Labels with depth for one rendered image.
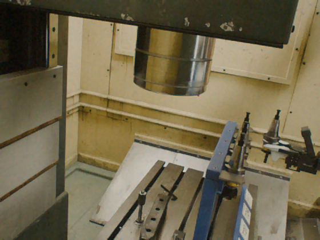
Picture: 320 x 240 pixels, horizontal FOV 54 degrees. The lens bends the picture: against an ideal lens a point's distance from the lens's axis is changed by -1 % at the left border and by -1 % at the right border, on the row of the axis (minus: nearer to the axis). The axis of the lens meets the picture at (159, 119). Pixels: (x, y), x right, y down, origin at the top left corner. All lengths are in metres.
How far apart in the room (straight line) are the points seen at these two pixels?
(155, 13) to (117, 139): 1.49
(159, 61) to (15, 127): 0.51
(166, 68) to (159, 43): 0.05
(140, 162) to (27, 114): 0.95
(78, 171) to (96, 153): 0.16
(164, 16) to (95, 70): 1.40
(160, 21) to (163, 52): 0.07
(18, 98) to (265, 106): 1.18
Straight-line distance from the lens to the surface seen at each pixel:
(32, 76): 0.97
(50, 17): 1.02
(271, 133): 1.26
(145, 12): 0.55
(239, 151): 0.93
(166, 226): 1.20
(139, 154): 1.85
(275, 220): 1.68
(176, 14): 0.53
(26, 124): 0.99
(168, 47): 0.59
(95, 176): 2.05
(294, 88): 1.68
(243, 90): 1.68
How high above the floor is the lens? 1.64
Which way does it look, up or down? 20 degrees down
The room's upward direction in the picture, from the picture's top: 7 degrees clockwise
